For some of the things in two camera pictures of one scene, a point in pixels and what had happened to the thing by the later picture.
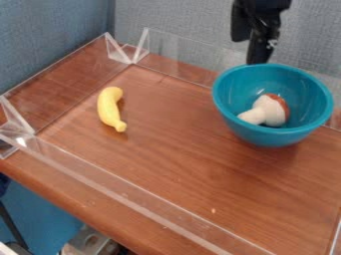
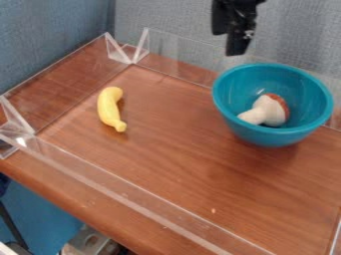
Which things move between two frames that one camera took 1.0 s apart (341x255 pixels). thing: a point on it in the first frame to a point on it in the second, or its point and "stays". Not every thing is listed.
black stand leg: x=6 y=215 stays
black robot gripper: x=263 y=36 to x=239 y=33
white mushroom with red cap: x=270 y=111 stays
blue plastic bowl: x=310 y=102 stays
